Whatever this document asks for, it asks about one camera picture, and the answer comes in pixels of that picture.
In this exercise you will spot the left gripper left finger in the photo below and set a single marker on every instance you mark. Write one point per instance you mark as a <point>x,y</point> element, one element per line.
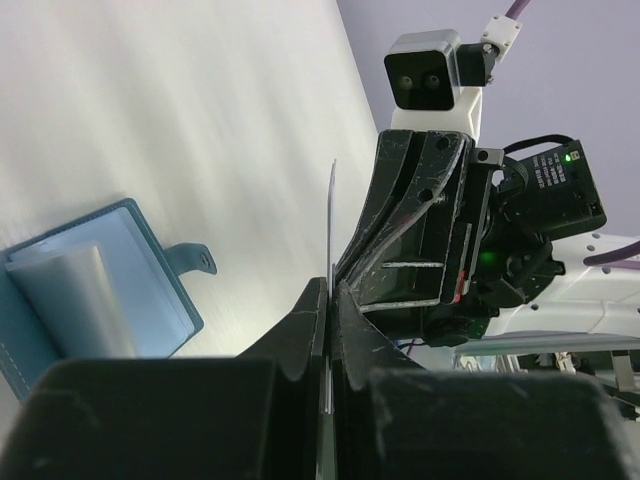
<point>253,416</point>

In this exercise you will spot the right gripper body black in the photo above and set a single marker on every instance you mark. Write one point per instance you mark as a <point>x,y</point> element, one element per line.
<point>512,262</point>

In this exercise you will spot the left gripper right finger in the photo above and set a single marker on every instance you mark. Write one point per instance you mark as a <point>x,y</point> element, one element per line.
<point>398,420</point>

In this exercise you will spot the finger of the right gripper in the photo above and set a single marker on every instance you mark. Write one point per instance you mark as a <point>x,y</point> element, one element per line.
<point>410,170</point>
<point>403,257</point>

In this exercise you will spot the silver VIP card top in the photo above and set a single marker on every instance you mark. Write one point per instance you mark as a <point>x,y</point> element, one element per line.
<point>330,277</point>

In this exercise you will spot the blue leather card holder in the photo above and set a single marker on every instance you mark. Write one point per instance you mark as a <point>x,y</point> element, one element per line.
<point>99,287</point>

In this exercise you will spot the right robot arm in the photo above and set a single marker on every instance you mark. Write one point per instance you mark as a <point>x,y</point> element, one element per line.
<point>457,243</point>

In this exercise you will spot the aluminium frame rail front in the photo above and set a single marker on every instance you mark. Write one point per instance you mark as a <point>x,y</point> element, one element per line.
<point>514,345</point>

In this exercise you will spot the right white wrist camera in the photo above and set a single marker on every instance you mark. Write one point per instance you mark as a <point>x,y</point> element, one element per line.
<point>437,81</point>

